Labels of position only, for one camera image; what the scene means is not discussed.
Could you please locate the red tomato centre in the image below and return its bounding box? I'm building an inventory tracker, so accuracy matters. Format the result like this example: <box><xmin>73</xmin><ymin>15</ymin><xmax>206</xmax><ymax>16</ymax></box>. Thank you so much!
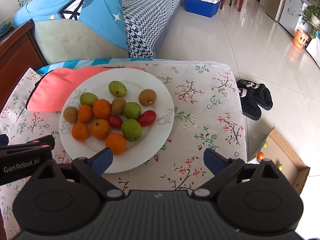
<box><xmin>107</xmin><ymin>114</ymin><xmax>123</xmax><ymax>129</ymax></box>

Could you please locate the green fruit lower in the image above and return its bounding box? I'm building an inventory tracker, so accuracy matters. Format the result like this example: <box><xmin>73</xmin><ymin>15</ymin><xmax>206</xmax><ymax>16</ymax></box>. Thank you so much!
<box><xmin>121</xmin><ymin>119</ymin><xmax>143</xmax><ymax>142</ymax></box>

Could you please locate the round green fruit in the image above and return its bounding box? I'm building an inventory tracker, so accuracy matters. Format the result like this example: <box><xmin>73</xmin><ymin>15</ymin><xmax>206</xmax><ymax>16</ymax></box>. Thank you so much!
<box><xmin>80</xmin><ymin>92</ymin><xmax>98</xmax><ymax>107</ymax></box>

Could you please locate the blue plastic bin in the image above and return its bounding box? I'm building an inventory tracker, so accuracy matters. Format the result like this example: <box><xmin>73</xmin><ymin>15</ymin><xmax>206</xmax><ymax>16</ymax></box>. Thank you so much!
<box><xmin>183</xmin><ymin>0</ymin><xmax>220</xmax><ymax>18</ymax></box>

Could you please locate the green sofa armrest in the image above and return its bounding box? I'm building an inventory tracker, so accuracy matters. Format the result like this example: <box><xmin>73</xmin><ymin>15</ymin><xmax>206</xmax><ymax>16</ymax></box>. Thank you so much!
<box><xmin>33</xmin><ymin>19</ymin><xmax>129</xmax><ymax>64</ymax></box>

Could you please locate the potted green plant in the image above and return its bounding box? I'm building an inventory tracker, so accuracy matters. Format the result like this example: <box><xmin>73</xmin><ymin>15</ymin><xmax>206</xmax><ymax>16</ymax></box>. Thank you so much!
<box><xmin>303</xmin><ymin>0</ymin><xmax>319</xmax><ymax>39</ymax></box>

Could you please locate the dark wooden side table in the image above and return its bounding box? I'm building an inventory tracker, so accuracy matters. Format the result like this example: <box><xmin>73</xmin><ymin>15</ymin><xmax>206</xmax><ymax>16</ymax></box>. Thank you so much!
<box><xmin>0</xmin><ymin>20</ymin><xmax>47</xmax><ymax>108</ymax></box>

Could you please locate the red tomato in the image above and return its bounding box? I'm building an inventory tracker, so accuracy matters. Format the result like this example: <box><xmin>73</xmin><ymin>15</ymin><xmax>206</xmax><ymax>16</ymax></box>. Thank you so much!
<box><xmin>137</xmin><ymin>110</ymin><xmax>157</xmax><ymax>127</ymax></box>
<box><xmin>107</xmin><ymin>114</ymin><xmax>123</xmax><ymax>129</ymax></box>

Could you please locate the white round plate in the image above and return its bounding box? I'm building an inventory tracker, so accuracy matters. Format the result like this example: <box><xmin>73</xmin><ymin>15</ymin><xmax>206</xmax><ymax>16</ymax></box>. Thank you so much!
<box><xmin>59</xmin><ymin>68</ymin><xmax>174</xmax><ymax>173</ymax></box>

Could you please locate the black slipper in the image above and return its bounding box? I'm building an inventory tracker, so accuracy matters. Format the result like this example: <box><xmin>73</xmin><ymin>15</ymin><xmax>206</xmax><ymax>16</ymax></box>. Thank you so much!
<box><xmin>238</xmin><ymin>88</ymin><xmax>261</xmax><ymax>121</ymax></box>
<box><xmin>236</xmin><ymin>79</ymin><xmax>273</xmax><ymax>111</ymax></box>

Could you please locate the white cabinet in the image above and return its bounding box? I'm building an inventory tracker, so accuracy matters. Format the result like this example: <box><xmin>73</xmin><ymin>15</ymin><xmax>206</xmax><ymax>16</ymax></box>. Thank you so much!
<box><xmin>279</xmin><ymin>0</ymin><xmax>311</xmax><ymax>36</ymax></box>

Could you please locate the brown kiwi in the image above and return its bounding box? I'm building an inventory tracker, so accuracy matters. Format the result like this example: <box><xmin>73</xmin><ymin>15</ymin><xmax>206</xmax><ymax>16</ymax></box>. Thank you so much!
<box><xmin>63</xmin><ymin>106</ymin><xmax>78</xmax><ymax>124</ymax></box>
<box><xmin>112</xmin><ymin>98</ymin><xmax>127</xmax><ymax>115</ymax></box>
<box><xmin>138</xmin><ymin>89</ymin><xmax>157</xmax><ymax>106</ymax></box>

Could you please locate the red tomato right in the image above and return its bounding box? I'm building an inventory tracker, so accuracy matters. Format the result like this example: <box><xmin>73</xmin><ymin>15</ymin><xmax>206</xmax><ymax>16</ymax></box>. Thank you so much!
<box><xmin>137</xmin><ymin>110</ymin><xmax>157</xmax><ymax>127</ymax></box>

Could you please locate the green fruit upper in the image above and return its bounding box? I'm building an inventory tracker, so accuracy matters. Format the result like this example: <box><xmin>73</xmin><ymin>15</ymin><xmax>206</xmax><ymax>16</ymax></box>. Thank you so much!
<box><xmin>123</xmin><ymin>102</ymin><xmax>142</xmax><ymax>120</ymax></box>

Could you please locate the orange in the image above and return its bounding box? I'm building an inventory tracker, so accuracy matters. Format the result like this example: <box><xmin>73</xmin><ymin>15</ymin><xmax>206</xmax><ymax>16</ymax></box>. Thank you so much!
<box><xmin>105</xmin><ymin>133</ymin><xmax>127</xmax><ymax>155</ymax></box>
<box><xmin>90</xmin><ymin>119</ymin><xmax>111</xmax><ymax>140</ymax></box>
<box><xmin>71</xmin><ymin>122</ymin><xmax>89</xmax><ymax>142</ymax></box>
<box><xmin>92</xmin><ymin>99</ymin><xmax>112</xmax><ymax>119</ymax></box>
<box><xmin>257</xmin><ymin>152</ymin><xmax>265</xmax><ymax>162</ymax></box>
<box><xmin>77</xmin><ymin>105</ymin><xmax>93</xmax><ymax>124</ymax></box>

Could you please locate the orange smiley bucket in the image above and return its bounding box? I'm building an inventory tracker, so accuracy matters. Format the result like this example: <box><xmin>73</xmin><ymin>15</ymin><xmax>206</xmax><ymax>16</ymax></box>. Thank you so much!
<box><xmin>292</xmin><ymin>28</ymin><xmax>309</xmax><ymax>49</ymax></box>

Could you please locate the houndstooth sofa cover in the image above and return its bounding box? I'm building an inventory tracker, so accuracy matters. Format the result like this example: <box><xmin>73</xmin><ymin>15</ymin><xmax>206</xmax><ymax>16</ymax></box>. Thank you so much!
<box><xmin>122</xmin><ymin>0</ymin><xmax>181</xmax><ymax>58</ymax></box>

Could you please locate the black slipper far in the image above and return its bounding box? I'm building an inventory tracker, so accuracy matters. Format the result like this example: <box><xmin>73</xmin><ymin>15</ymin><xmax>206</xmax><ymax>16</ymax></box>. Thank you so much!
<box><xmin>236</xmin><ymin>79</ymin><xmax>273</xmax><ymax>111</ymax></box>

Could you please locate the coral pink towel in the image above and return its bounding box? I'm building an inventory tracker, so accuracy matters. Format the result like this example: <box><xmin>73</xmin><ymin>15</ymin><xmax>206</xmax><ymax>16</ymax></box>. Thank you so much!
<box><xmin>25</xmin><ymin>65</ymin><xmax>146</xmax><ymax>113</ymax></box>

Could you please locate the black slipper near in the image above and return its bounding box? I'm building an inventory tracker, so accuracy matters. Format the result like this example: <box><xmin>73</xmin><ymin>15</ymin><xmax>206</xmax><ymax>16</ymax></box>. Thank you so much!
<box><xmin>238</xmin><ymin>88</ymin><xmax>261</xmax><ymax>121</ymax></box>

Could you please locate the cardboard box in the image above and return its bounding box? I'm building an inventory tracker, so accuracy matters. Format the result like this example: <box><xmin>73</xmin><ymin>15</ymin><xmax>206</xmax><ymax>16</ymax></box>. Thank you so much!
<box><xmin>248</xmin><ymin>127</ymin><xmax>310</xmax><ymax>195</ymax></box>

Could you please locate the oblong green fruit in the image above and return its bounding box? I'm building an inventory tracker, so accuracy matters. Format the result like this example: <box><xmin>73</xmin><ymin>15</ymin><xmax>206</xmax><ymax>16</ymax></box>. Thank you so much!
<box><xmin>108</xmin><ymin>81</ymin><xmax>127</xmax><ymax>98</ymax></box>

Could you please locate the orange in cardboard box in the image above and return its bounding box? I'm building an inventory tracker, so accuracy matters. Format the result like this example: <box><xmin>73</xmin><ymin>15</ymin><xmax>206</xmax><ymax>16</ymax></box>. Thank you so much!
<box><xmin>257</xmin><ymin>152</ymin><xmax>265</xmax><ymax>162</ymax></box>

